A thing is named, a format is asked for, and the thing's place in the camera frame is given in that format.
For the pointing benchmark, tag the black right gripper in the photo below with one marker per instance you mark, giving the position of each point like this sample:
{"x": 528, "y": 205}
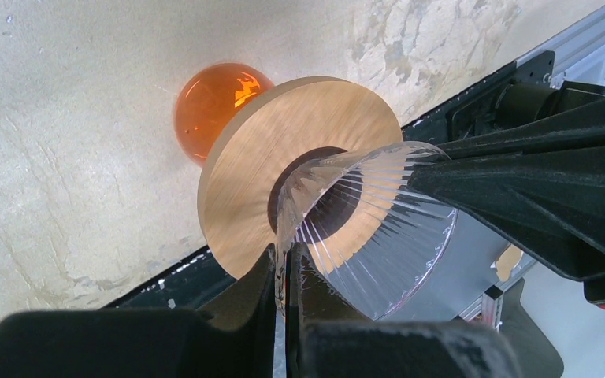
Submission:
{"x": 540, "y": 183}

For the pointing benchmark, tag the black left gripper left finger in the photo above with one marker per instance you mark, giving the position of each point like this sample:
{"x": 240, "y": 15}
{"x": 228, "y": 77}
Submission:
{"x": 232, "y": 335}

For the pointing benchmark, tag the clear ribbed glass dripper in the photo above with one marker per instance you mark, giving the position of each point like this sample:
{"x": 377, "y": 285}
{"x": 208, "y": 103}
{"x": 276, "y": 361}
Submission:
{"x": 386, "y": 249}

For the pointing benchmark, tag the orange glass carafe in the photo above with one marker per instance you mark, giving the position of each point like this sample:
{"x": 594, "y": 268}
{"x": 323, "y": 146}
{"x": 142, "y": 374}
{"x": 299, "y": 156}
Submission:
{"x": 209, "y": 100}

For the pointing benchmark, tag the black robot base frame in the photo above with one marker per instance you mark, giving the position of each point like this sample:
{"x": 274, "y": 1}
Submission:
{"x": 198, "y": 278}

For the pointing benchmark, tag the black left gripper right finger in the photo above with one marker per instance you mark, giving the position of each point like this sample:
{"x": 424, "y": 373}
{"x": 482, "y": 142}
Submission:
{"x": 327, "y": 337}

